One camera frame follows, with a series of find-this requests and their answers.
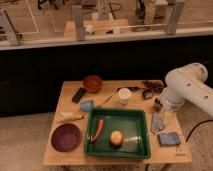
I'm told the blue plastic cup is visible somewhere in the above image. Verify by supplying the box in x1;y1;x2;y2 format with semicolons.
80;100;94;112

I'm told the purple bowl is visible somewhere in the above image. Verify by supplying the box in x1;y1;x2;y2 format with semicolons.
51;123;82;152

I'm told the red bowl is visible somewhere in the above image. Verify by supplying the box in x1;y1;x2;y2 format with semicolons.
83;75;102;93

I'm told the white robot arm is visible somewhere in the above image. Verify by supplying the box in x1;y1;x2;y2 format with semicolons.
160;63;213;118

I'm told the red chili pepper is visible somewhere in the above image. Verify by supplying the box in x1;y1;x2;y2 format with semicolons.
88;119;104;143

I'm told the wooden table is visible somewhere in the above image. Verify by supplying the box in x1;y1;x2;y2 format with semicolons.
43;80;192;166

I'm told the white paper cup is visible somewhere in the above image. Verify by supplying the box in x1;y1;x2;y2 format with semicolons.
118;88;132;105

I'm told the small dark jar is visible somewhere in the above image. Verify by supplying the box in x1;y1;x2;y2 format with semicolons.
153;99;163;112

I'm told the yellow banana toy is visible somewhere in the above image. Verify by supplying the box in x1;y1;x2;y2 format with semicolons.
59;113;84;123

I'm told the green plastic tray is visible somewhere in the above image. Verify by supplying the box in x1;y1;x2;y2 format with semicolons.
84;108;151;159

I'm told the blue sponge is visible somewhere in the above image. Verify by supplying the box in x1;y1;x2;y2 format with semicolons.
157;132;181;146

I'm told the black rectangular block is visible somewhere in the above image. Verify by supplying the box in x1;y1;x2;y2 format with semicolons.
72;87;86;103

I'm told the yellow apple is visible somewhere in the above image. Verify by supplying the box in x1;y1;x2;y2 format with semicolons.
110;131;124;146

